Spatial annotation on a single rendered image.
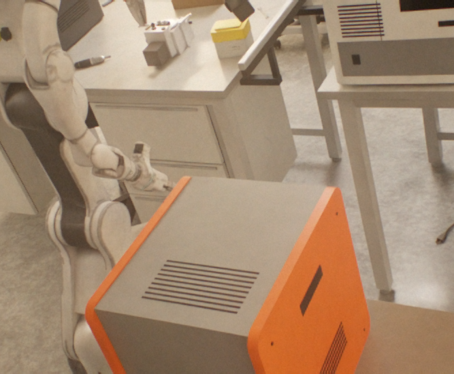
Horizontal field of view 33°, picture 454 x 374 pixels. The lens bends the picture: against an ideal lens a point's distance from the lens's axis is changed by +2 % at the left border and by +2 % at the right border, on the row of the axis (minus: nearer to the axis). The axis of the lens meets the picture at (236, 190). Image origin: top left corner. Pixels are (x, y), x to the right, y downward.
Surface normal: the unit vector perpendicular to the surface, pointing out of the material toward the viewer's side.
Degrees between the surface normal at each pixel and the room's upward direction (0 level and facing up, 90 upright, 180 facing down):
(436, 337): 0
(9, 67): 70
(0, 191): 90
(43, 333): 0
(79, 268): 56
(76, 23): 90
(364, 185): 90
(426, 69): 90
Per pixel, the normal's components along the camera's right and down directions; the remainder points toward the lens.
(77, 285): -0.48, 0.07
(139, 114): -0.41, 0.62
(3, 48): -0.46, 0.34
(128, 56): -0.25, -0.78
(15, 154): 0.88, 0.07
